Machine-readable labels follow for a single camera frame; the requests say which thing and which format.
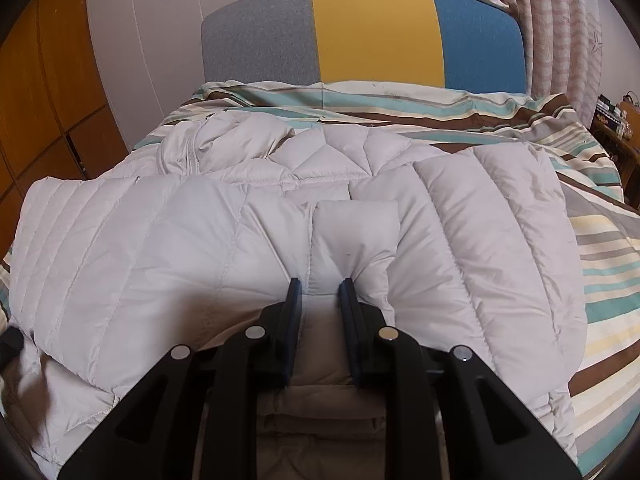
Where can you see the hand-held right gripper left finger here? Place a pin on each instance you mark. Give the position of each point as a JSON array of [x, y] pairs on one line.
[[293, 305]]

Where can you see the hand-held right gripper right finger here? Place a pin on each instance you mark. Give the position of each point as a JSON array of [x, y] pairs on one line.
[[349, 310]]

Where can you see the wooden side table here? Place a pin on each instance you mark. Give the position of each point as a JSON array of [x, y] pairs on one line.
[[625, 157]]

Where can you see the wooden wardrobe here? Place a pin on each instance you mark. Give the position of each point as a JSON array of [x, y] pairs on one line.
[[40, 85]]

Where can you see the pink patterned curtain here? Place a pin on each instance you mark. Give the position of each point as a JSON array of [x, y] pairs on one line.
[[550, 35]]

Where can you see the striped bed sheet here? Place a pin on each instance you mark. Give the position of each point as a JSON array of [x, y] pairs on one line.
[[610, 280]]

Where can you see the grey yellow blue headboard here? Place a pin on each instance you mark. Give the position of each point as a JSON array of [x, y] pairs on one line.
[[375, 35]]

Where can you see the white quilted puffer jacket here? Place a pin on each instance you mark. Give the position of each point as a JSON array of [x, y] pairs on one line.
[[175, 260]]

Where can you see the stack of books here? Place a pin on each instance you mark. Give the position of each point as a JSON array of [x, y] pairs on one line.
[[607, 110]]

